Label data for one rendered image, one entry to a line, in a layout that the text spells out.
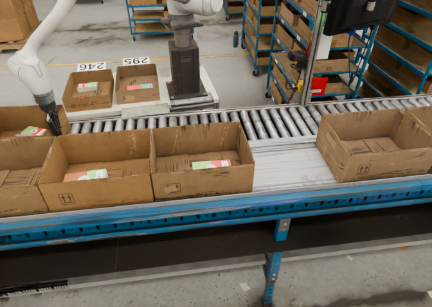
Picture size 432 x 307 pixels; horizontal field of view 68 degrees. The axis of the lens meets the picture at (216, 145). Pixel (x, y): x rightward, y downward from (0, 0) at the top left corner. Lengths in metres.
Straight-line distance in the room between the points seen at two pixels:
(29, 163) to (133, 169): 0.46
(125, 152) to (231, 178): 0.52
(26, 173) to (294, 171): 1.18
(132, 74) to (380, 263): 2.14
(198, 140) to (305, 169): 0.50
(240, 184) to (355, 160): 0.46
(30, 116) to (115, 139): 0.76
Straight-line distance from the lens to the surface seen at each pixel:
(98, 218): 1.29
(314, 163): 1.53
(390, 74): 3.39
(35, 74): 1.66
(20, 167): 1.66
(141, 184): 1.23
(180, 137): 1.44
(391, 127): 1.79
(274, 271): 1.75
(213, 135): 1.46
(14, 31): 5.66
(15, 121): 2.16
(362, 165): 1.42
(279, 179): 1.42
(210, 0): 1.84
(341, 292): 2.20
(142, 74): 2.54
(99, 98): 2.17
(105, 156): 1.53
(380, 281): 2.33
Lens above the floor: 1.85
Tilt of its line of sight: 38 degrees down
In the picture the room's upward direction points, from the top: straight up
